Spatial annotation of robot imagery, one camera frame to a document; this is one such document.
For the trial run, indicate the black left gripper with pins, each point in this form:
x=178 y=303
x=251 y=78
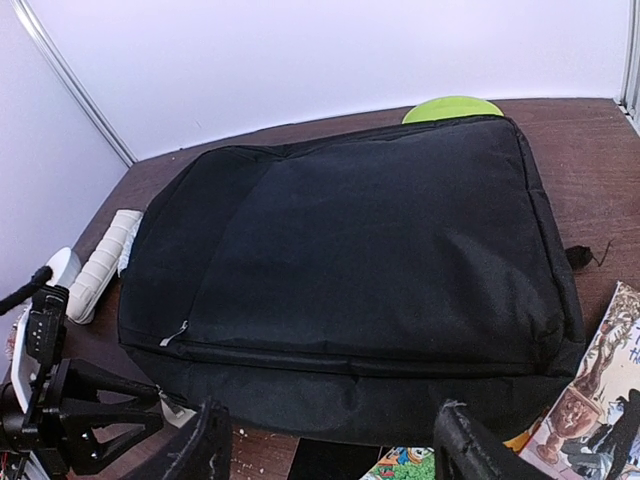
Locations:
x=80 y=418

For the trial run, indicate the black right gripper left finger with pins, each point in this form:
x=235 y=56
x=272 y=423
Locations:
x=200 y=450

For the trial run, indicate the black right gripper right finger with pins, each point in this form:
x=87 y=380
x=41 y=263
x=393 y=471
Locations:
x=466 y=449

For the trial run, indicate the orange treehouse paperback book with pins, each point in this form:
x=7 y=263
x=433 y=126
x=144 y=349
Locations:
x=404 y=463

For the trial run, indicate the purple illustrated paperback book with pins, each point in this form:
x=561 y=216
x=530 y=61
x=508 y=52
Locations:
x=592 y=431

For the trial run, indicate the black student backpack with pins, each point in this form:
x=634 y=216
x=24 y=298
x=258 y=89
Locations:
x=342 y=288

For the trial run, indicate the green plate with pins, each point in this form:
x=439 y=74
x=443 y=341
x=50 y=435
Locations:
x=450 y=107

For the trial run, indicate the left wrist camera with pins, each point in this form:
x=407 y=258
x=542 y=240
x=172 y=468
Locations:
x=24 y=368

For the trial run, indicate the right aluminium frame post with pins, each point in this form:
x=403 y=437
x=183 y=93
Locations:
x=628 y=98

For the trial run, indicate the aluminium frame post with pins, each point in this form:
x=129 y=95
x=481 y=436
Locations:
x=628 y=98
x=72 y=84

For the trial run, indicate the left aluminium frame post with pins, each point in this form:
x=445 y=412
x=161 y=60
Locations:
x=72 y=84

